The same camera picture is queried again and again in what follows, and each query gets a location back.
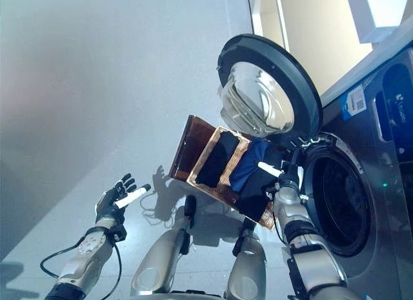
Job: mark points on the round glass washer door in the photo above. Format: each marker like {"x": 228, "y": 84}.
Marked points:
{"x": 258, "y": 96}

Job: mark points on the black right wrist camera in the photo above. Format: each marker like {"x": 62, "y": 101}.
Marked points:
{"x": 271, "y": 192}

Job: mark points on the rectangular wicker basket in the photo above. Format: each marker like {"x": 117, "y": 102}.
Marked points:
{"x": 230, "y": 167}

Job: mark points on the slim black garment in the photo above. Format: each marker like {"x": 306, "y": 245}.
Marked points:
{"x": 255, "y": 196}

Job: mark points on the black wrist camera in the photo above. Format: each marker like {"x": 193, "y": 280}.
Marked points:
{"x": 118, "y": 232}
{"x": 271, "y": 192}

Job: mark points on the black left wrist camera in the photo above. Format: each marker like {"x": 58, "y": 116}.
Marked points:
{"x": 118, "y": 232}

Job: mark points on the blue barcode sticker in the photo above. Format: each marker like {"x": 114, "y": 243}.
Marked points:
{"x": 353, "y": 103}

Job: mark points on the grey front-load washing machine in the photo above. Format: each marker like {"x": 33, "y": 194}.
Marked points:
{"x": 371, "y": 216}

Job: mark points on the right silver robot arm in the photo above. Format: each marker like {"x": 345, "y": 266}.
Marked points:
{"x": 303, "y": 242}

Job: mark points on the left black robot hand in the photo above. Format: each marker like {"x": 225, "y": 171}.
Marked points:
{"x": 108, "y": 206}

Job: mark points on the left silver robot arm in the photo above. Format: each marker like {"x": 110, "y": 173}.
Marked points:
{"x": 87, "y": 248}

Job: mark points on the right silver robot leg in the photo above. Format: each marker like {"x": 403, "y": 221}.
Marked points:
{"x": 248, "y": 267}

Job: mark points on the white built-in cabinet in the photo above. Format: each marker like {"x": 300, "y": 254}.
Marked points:
{"x": 355, "y": 77}

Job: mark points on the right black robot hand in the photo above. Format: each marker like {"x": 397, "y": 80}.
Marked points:
{"x": 292, "y": 177}

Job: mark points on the blue garment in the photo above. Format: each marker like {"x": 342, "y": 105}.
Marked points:
{"x": 250, "y": 164}

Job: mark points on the grey robot torso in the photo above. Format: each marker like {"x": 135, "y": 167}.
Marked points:
{"x": 184, "y": 296}

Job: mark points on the white shelf board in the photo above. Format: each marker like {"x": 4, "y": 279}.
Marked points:
{"x": 380, "y": 16}

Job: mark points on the large black rolled garment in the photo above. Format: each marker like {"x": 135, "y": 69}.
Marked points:
{"x": 216, "y": 161}

